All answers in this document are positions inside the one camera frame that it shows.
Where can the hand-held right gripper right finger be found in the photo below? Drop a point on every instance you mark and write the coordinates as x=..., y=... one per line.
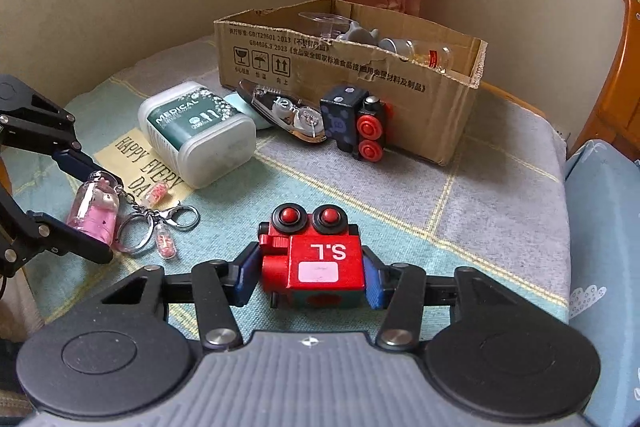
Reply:
x=375, y=279

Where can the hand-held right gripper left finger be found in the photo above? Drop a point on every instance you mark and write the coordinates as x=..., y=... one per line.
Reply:
x=245, y=276

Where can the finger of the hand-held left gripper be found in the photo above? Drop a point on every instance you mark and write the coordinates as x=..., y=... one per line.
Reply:
x=75, y=159
x=82, y=246

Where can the red toy train car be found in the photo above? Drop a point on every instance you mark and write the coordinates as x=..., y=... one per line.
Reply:
x=320, y=264

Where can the cardboard box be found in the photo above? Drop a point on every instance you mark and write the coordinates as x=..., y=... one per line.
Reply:
x=415, y=107

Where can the silver-capped capsule bottle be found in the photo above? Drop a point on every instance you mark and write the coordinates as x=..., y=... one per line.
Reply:
x=415, y=52

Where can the grey rubber toy figure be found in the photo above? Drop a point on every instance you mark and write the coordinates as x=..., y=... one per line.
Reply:
x=357, y=34

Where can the clear square suction-cup container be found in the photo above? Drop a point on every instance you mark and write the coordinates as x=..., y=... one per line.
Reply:
x=325, y=24

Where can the white green-labelled swab box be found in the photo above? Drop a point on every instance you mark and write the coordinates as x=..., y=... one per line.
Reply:
x=200, y=132

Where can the black toy train car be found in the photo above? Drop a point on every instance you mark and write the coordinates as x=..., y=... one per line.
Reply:
x=350, y=119

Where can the mint green oval case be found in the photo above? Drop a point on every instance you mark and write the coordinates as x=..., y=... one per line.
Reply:
x=250, y=112

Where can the correction tape dispenser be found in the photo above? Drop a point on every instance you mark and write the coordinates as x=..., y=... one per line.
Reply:
x=285, y=112

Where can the wooden table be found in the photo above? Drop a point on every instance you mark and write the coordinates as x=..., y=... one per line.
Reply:
x=510, y=94

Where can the light blue pillow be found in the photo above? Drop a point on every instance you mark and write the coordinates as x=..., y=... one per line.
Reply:
x=605, y=282

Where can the wooden bed headboard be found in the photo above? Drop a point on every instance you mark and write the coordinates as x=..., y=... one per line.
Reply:
x=615, y=82

